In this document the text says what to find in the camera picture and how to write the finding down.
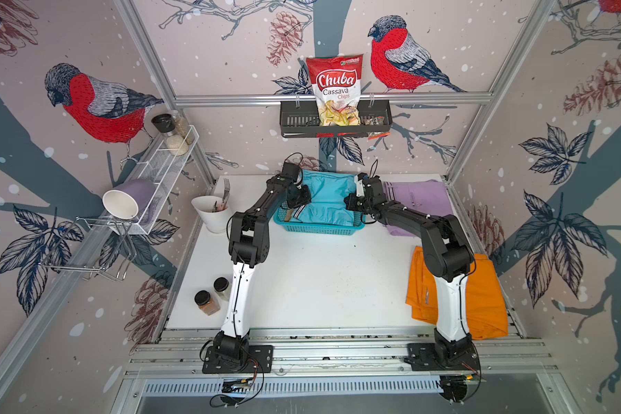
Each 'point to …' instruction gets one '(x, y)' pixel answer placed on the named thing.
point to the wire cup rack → (95, 247)
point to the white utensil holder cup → (213, 211)
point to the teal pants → (328, 205)
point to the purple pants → (427, 197)
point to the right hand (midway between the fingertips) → (344, 200)
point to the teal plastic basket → (282, 223)
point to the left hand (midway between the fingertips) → (313, 194)
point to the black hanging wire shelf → (301, 119)
